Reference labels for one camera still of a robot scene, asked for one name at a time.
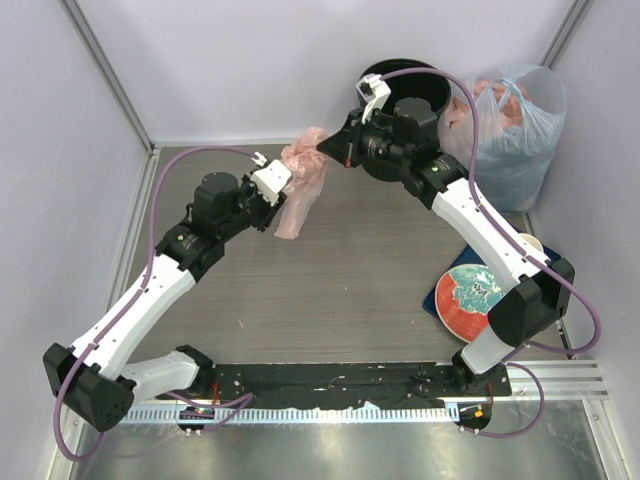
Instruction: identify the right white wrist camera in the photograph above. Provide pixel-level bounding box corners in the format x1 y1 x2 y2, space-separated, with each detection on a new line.
356 74 391 124

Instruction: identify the blue bag of trash bags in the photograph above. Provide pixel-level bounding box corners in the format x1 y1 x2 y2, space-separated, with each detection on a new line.
464 65 567 215

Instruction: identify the white slotted cable duct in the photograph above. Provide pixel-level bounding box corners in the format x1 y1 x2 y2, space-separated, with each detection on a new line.
121 401 459 429

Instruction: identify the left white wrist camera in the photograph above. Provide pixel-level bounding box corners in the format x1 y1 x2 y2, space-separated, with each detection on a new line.
250 152 292 203

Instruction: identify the aluminium frame post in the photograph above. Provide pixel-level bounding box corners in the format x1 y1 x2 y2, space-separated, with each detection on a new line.
539 0 595 70
59 0 154 153

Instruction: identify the pink paper cup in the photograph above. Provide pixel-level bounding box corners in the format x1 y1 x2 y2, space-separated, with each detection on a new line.
520 233 544 252

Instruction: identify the red teal patterned plate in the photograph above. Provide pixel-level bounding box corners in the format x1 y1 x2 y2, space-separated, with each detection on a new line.
435 264 504 343

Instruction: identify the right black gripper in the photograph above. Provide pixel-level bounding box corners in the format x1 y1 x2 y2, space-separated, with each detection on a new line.
317 108 411 170

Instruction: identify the left aluminium frame post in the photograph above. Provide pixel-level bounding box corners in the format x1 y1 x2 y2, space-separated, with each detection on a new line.
59 0 154 153

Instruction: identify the right aluminium frame post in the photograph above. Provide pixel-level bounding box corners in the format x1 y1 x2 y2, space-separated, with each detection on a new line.
539 0 595 70

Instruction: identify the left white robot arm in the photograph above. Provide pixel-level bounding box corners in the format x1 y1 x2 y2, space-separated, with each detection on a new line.
43 166 291 432

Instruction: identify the black plastic trash bin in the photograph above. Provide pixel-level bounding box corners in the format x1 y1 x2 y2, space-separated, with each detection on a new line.
362 58 451 182

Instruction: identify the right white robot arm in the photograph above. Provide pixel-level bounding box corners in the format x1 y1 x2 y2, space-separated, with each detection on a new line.
317 98 575 395

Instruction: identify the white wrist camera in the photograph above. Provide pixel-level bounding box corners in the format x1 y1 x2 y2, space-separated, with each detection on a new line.
250 152 292 203
356 74 391 124

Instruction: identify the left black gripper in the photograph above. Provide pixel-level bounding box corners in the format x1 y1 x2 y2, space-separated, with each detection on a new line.
219 169 286 241

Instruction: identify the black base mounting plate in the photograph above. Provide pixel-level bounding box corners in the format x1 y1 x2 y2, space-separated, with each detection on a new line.
209 362 512 410

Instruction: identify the pink plastic trash bag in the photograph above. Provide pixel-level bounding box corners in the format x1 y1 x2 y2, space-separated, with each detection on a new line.
274 127 330 240

